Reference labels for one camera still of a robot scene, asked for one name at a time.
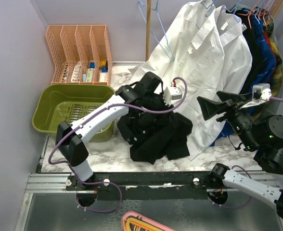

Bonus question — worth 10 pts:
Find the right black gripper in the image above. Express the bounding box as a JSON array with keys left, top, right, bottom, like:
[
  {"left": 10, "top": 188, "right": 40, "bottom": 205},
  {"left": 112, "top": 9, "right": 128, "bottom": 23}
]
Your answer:
[{"left": 196, "top": 90, "right": 258, "bottom": 149}]

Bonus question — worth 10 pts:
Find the black shirt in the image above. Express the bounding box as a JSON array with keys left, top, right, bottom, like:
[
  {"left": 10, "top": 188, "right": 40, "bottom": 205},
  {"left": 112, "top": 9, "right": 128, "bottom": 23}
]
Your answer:
[
  {"left": 117, "top": 108, "right": 193, "bottom": 165},
  {"left": 235, "top": 10, "right": 264, "bottom": 93}
]

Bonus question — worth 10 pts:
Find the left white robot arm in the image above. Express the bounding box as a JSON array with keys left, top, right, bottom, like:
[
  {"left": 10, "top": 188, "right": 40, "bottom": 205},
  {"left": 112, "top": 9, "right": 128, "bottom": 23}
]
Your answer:
[{"left": 55, "top": 72, "right": 163, "bottom": 190}]

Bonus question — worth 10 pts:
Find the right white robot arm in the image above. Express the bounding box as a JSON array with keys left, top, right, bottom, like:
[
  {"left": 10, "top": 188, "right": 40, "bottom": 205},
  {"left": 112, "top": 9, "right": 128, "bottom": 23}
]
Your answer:
[{"left": 197, "top": 89, "right": 283, "bottom": 219}]

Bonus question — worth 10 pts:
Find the front white shirt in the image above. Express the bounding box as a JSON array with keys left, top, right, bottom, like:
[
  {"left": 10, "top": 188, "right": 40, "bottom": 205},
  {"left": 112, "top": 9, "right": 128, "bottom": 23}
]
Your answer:
[{"left": 133, "top": 0, "right": 225, "bottom": 114}]

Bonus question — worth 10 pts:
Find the white shirt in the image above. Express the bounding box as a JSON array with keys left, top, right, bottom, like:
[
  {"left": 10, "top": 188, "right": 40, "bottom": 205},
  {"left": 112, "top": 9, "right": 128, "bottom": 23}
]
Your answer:
[
  {"left": 183, "top": 5, "right": 253, "bottom": 161},
  {"left": 133, "top": 0, "right": 225, "bottom": 114}
]

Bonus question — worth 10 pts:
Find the yellow plaid shirt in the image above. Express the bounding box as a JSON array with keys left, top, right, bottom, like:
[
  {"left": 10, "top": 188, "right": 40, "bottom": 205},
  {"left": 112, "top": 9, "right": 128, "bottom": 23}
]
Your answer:
[{"left": 252, "top": 14, "right": 283, "bottom": 121}]

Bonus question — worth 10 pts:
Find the blue plaid shirt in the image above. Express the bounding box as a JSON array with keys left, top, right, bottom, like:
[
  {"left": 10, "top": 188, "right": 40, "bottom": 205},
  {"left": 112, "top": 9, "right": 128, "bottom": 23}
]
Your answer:
[{"left": 208, "top": 8, "right": 277, "bottom": 147}]

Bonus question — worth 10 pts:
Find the empty light blue hanger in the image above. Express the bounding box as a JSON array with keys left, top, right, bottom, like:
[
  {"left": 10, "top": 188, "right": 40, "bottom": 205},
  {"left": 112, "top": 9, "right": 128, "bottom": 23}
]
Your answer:
[{"left": 137, "top": 0, "right": 175, "bottom": 62}]

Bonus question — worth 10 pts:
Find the black hanging shirt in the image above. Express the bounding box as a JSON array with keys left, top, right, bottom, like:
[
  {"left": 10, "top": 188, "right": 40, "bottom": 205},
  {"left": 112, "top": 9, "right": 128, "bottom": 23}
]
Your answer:
[{"left": 235, "top": 10, "right": 264, "bottom": 93}]

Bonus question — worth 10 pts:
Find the pink hanger stack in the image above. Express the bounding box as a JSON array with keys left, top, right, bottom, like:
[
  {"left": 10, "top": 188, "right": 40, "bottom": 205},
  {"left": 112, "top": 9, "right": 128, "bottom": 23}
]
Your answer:
[{"left": 121, "top": 211, "right": 174, "bottom": 231}]

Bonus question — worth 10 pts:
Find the peach plastic file organizer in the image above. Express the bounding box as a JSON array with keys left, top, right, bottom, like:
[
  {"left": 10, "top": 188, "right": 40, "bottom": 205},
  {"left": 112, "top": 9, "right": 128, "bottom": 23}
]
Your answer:
[{"left": 45, "top": 25, "right": 113, "bottom": 86}]

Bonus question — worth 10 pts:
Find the olive green plastic basin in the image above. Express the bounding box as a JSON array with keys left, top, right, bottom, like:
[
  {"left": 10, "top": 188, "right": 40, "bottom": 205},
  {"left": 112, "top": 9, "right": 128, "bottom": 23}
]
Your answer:
[{"left": 32, "top": 84, "right": 115, "bottom": 137}]

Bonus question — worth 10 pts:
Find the wooden rack pole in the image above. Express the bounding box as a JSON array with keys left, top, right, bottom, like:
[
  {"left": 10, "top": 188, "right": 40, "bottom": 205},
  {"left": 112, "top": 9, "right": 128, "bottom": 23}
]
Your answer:
[{"left": 145, "top": 0, "right": 152, "bottom": 61}]

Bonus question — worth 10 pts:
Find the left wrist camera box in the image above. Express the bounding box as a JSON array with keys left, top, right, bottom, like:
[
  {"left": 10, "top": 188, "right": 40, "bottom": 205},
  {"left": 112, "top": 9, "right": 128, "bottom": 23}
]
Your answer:
[{"left": 163, "top": 81, "right": 182, "bottom": 105}]

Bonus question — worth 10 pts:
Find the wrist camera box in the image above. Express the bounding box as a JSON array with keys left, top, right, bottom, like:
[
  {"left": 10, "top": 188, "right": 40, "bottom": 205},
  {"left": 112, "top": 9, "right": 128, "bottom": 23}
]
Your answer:
[
  {"left": 252, "top": 83, "right": 272, "bottom": 101},
  {"left": 163, "top": 81, "right": 182, "bottom": 105}
]

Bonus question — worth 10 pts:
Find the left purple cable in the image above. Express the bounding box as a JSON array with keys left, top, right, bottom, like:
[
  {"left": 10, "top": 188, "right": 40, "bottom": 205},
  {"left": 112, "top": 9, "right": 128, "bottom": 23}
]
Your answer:
[{"left": 47, "top": 77, "right": 188, "bottom": 213}]

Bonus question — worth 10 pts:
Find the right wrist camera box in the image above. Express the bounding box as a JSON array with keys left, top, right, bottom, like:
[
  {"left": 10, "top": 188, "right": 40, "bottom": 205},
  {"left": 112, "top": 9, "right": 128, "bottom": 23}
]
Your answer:
[{"left": 252, "top": 83, "right": 272, "bottom": 101}]

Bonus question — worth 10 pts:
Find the black mounting rail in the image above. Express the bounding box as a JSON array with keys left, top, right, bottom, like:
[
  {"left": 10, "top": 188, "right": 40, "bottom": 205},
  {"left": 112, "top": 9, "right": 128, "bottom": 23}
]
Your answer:
[{"left": 66, "top": 171, "right": 226, "bottom": 201}]

